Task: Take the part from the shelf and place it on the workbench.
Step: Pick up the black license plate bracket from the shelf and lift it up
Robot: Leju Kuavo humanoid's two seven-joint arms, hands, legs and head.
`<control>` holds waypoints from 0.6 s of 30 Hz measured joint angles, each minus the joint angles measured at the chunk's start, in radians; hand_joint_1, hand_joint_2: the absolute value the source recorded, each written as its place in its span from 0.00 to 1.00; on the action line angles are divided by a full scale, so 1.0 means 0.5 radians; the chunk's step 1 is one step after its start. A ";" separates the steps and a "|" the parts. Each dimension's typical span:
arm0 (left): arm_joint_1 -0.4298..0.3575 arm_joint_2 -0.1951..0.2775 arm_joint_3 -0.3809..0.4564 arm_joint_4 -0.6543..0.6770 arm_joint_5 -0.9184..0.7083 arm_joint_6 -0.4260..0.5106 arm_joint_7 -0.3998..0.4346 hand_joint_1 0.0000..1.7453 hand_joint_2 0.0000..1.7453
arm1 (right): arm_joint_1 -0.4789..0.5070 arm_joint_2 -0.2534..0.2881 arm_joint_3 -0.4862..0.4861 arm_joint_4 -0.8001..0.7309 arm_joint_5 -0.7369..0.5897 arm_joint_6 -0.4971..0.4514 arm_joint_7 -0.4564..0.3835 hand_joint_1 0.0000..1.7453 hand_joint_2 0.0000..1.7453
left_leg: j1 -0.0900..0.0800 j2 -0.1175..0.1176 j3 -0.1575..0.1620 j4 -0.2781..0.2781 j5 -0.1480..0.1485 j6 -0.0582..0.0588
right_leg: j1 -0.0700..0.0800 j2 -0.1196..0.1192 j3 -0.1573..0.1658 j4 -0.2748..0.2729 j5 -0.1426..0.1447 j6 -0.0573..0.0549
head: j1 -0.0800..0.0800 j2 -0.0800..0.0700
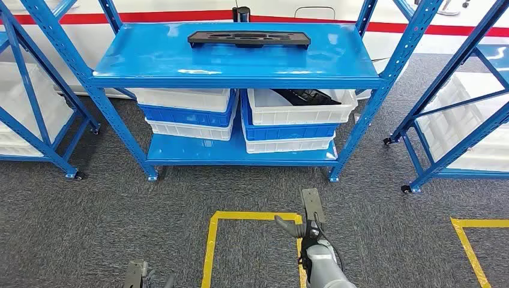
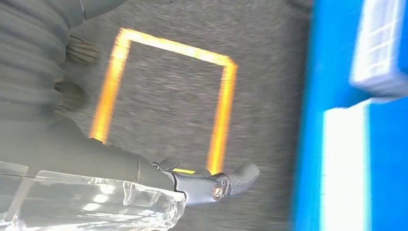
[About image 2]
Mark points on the white plastic bin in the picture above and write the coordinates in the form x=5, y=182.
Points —
x=379, y=47
x=345, y=175

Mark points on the clear plastic film wrap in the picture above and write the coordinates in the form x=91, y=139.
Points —
x=95, y=204

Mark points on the blue metal shelf rack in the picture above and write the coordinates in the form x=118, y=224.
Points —
x=331, y=63

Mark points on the yellow floor tape square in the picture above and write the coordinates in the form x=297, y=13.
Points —
x=178, y=49

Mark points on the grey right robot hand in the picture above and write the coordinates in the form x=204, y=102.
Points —
x=79, y=153

